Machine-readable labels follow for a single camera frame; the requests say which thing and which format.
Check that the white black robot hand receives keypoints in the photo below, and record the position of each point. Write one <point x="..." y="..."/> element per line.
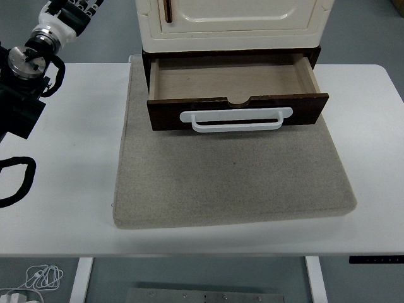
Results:
<point x="61" y="26"/>

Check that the dark brown wooden drawer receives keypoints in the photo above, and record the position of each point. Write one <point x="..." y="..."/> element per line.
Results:
<point x="227" y="82"/>

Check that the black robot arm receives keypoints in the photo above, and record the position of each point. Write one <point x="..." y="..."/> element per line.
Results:
<point x="19" y="110"/>

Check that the cream plastic cabinet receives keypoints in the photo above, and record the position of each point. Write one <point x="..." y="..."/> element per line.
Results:
<point x="233" y="39"/>

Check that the grey fabric mat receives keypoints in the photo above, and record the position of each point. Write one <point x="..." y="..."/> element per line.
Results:
<point x="233" y="183"/>

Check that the white table leg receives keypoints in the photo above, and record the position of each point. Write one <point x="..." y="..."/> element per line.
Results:
<point x="80" y="281"/>
<point x="317" y="281"/>

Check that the white power adapter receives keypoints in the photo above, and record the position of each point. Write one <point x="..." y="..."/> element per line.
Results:
<point x="14" y="298"/>

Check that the grey metal plate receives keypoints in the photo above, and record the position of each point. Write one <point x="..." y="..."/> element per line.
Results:
<point x="205" y="296"/>

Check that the cardboard box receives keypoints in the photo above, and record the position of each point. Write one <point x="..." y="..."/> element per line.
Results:
<point x="399" y="6"/>

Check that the black table control panel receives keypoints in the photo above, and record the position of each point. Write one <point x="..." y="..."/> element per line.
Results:
<point x="375" y="260"/>

